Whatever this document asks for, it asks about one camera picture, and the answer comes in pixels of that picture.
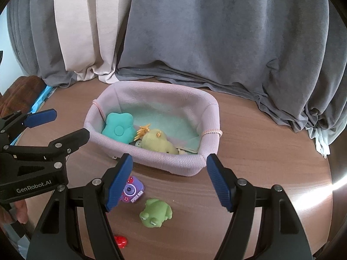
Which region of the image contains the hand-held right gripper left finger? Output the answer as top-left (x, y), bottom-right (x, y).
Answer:
top-left (26, 153), bottom-right (134, 260)

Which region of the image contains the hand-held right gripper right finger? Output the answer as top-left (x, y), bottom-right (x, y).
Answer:
top-left (206, 153), bottom-right (316, 260)

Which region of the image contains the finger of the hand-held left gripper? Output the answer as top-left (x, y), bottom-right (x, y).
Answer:
top-left (0, 109), bottom-right (57, 141)
top-left (3, 128), bottom-right (90, 170)

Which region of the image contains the purple toy camera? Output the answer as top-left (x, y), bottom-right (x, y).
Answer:
top-left (119, 175), bottom-right (145, 203)

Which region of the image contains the green rubber frog toy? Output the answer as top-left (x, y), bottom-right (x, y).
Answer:
top-left (139, 198), bottom-right (172, 228)

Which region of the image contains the pink fabric basket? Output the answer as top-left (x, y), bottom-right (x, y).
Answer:
top-left (83, 81), bottom-right (223, 176)

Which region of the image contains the teal flower-shaped pillow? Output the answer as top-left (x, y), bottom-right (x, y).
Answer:
top-left (101, 112), bottom-right (137, 143)

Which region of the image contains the yellow plush toy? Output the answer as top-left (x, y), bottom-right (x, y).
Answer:
top-left (135, 124), bottom-right (179, 155)

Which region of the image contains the small red toy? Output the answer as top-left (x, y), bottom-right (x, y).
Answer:
top-left (114, 235), bottom-right (128, 249)

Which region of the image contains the person's left hand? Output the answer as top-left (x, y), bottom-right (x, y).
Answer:
top-left (15, 199), bottom-right (30, 225)

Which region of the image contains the light blue sheet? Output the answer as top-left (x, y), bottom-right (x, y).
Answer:
top-left (9, 85), bottom-right (57, 145)

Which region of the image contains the brown plaid cloth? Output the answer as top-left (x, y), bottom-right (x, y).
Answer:
top-left (0, 76), bottom-right (46, 117)

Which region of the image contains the grey curtain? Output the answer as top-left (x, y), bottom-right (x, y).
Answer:
top-left (7, 0), bottom-right (82, 88)
top-left (115, 0), bottom-right (347, 145)

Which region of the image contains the beige curtain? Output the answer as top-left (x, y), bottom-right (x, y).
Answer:
top-left (54, 0), bottom-right (136, 84)

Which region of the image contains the white sheer curtain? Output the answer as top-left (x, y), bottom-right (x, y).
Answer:
top-left (306, 126), bottom-right (330, 158)

